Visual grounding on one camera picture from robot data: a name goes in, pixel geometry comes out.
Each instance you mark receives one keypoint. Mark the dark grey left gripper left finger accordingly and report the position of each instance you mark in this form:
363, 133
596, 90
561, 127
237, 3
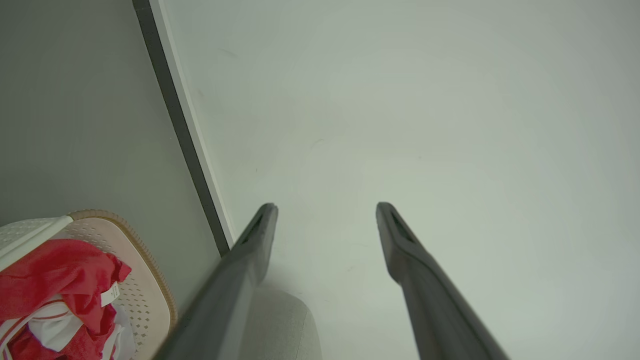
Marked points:
227, 295

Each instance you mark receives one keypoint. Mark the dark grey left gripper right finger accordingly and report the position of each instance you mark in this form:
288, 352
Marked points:
435, 305

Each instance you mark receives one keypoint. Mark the red garment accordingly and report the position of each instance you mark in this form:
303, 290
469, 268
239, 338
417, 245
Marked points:
60, 270

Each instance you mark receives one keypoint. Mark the white perforated laundry basket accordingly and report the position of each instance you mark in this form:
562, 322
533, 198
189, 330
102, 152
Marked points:
142, 295

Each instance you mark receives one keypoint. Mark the grey fabric sofa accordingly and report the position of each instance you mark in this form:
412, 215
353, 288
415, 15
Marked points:
282, 327

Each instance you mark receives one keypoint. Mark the dark grey and white baseboard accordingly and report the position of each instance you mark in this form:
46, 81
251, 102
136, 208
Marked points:
182, 125

